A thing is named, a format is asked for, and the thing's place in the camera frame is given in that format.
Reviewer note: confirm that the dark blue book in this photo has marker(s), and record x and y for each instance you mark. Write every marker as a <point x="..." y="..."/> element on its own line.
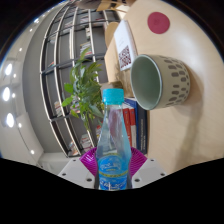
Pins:
<point x="141" y="130"/>

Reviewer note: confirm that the round-backed light wood chair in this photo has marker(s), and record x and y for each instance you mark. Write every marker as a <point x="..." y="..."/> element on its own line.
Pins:
<point x="111" y="46"/>

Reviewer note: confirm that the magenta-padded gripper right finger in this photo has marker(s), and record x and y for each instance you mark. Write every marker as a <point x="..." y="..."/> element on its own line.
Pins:
<point x="150" y="170"/>

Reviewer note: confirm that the white printed booklet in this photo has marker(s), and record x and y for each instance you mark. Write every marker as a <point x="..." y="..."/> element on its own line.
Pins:
<point x="126" y="43"/>

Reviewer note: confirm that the green potted plant, white pot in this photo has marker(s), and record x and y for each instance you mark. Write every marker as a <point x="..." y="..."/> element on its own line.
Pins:
<point x="83" y="90"/>

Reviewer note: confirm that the ceiling spotlights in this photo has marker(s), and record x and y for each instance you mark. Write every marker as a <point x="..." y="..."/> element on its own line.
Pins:
<point x="6" y="94"/>

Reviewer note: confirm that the flat round red coaster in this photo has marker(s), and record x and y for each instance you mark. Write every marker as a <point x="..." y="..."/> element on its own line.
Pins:
<point x="158" y="22"/>

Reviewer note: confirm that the grey bookshelf unit with books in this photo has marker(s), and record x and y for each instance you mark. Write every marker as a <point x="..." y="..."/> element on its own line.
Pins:
<point x="63" y="66"/>

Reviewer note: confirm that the clear water bottle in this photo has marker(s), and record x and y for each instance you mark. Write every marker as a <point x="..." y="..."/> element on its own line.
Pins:
<point x="113" y="146"/>

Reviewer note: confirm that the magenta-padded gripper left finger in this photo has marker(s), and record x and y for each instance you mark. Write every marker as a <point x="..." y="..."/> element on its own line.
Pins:
<point x="75" y="171"/>

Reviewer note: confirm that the pale green patterned ceramic cup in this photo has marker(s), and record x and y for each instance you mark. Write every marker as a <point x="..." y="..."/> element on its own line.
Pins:
<point x="166" y="81"/>

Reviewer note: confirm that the red book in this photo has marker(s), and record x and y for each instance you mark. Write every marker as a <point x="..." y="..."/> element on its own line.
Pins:
<point x="127" y="123"/>

